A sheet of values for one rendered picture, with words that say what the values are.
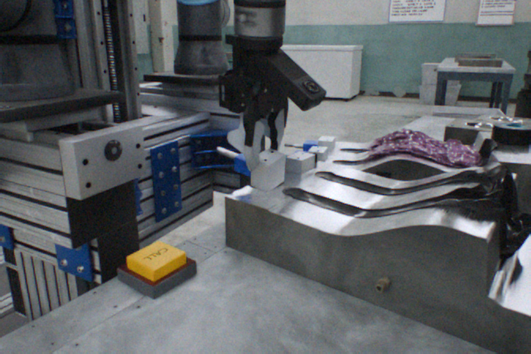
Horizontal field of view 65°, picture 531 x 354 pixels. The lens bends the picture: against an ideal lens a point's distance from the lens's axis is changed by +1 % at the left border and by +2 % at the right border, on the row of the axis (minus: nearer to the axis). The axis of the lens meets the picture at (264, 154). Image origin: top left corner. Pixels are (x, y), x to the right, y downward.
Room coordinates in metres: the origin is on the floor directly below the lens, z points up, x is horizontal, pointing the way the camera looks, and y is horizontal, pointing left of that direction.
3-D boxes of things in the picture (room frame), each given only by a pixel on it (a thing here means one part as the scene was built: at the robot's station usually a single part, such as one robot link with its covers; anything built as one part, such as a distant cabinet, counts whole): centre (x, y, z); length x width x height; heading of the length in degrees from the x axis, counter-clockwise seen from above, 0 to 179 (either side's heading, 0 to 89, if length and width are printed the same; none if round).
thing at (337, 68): (7.79, -0.97, 0.47); 1.52 x 0.77 x 0.94; 65
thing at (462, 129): (1.23, -0.68, 0.84); 0.20 x 0.15 x 0.07; 54
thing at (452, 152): (0.91, -0.35, 0.90); 0.26 x 0.18 x 0.08; 71
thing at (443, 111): (3.94, -1.94, 0.32); 0.60 x 0.40 x 0.22; 69
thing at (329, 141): (1.05, -0.12, 0.86); 0.13 x 0.05 x 0.05; 71
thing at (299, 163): (0.78, -0.03, 0.89); 0.13 x 0.05 x 0.05; 54
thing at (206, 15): (1.16, 0.17, 1.20); 0.13 x 0.12 x 0.14; 177
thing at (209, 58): (1.15, 0.17, 1.09); 0.15 x 0.15 x 0.10
